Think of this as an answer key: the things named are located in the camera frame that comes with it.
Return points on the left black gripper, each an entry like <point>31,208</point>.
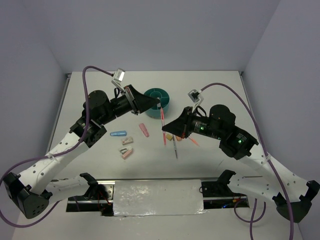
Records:
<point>142,102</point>

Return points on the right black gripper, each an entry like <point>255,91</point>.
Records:
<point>177,126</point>

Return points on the purple thin pen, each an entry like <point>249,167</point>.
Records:
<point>175,146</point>

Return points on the red highlighter pen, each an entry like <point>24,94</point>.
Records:
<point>162,124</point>

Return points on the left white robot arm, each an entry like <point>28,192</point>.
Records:
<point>35,188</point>

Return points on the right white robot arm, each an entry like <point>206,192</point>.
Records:
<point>283,188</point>

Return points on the yellow eraser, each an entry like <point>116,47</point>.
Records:
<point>169,137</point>

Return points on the teal round divided organizer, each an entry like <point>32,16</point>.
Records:
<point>163,106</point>

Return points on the orange red thin pen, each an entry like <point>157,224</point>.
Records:
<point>194,141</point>

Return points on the pink translucent case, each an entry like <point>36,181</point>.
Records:
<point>144,130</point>

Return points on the blue translucent stapler case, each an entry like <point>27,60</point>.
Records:
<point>120,133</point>

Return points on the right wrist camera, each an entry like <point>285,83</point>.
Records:
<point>196,97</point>

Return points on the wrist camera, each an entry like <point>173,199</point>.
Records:
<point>118,77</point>
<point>196,97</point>

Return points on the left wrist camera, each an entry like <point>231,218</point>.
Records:
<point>118,77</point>

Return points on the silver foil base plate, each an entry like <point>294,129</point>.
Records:
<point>157,198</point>

